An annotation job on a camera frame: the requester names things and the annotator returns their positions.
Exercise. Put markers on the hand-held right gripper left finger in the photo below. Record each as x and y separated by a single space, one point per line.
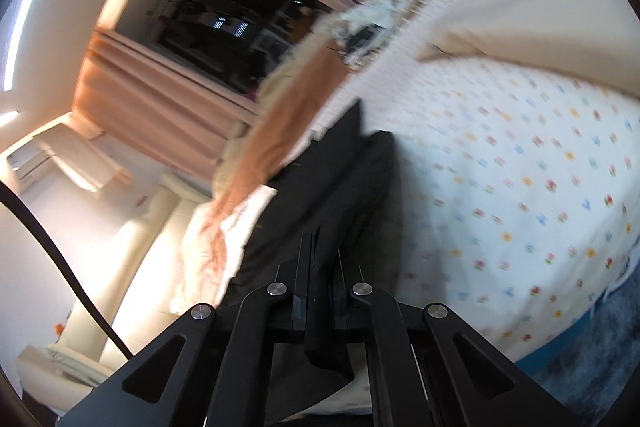
306 287

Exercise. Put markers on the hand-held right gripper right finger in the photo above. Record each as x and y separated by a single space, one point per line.
342 292

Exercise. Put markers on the black jacket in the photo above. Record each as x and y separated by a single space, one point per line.
340 187

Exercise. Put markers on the white pillow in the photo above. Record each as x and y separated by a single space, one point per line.
210 257

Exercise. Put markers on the orange quilt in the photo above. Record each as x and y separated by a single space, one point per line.
280 142

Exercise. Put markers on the cream padded headboard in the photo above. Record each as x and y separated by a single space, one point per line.
150 257

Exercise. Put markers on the white dotted blanket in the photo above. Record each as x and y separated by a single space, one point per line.
500 157

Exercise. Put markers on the beige duvet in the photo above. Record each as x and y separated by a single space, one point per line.
280 77

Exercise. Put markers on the grey shaggy rug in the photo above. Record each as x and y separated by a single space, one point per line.
590 347

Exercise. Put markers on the black charger device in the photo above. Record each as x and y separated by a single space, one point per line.
365 38

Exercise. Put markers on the white cloth pile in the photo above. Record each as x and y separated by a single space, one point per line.
395 14

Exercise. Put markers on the dark window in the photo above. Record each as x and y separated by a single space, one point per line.
210 7

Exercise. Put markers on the beige folded cloth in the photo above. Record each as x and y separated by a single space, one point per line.
550 7

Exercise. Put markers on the ceiling light strip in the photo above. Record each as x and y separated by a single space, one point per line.
27 17

